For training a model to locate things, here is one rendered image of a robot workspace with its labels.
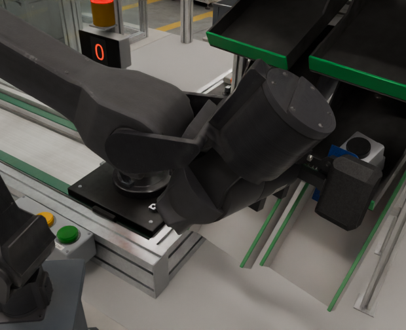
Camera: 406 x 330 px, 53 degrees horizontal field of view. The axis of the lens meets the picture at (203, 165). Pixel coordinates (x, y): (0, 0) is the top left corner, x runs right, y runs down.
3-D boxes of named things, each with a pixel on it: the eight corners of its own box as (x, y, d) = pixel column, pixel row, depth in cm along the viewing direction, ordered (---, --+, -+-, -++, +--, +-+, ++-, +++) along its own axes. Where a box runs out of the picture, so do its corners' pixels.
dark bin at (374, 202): (372, 212, 54) (376, 183, 49) (289, 171, 61) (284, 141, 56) (461, 76, 63) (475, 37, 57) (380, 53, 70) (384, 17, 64)
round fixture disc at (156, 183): (148, 207, 86) (148, 200, 84) (99, 184, 91) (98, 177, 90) (185, 175, 95) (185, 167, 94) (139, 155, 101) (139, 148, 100)
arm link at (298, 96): (97, 152, 30) (178, 27, 22) (145, 105, 36) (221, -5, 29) (216, 245, 31) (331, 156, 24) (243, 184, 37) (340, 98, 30)
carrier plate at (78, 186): (152, 238, 81) (152, 231, 80) (68, 194, 91) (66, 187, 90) (214, 178, 98) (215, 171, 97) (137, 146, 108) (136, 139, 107)
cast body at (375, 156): (353, 198, 56) (356, 170, 50) (328, 181, 58) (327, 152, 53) (393, 160, 58) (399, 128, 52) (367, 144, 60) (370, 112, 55)
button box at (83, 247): (72, 275, 79) (67, 254, 76) (3, 232, 88) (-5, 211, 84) (97, 253, 84) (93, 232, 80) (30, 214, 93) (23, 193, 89)
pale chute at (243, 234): (251, 269, 71) (241, 268, 67) (196, 232, 78) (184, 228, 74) (330, 131, 72) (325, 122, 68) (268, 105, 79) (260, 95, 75)
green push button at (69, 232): (68, 249, 78) (66, 242, 77) (54, 241, 80) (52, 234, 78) (83, 237, 81) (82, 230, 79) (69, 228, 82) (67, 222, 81)
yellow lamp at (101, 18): (105, 28, 90) (102, 5, 87) (88, 23, 92) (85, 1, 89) (120, 23, 93) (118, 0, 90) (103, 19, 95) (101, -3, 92)
